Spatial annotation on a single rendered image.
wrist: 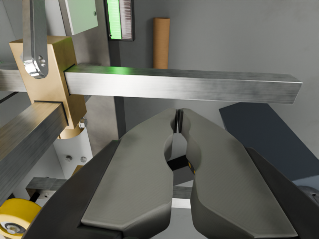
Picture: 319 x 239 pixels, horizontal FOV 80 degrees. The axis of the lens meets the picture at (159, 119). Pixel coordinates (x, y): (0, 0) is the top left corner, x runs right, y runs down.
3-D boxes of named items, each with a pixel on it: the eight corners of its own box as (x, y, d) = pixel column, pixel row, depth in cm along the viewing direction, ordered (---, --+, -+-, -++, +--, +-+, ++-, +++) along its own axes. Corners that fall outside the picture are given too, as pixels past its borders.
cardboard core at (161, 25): (170, 19, 88) (166, 81, 104) (170, 17, 95) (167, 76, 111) (152, 18, 88) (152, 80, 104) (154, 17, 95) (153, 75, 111)
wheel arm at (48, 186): (239, 185, 40) (245, 204, 37) (235, 196, 42) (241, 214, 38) (36, 173, 42) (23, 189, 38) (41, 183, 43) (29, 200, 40)
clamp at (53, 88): (76, 36, 25) (57, 43, 21) (93, 122, 32) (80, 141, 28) (30, 34, 25) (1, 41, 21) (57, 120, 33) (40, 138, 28)
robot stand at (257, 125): (260, 95, 114) (330, 172, 63) (266, 127, 126) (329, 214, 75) (218, 108, 120) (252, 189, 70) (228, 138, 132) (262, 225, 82)
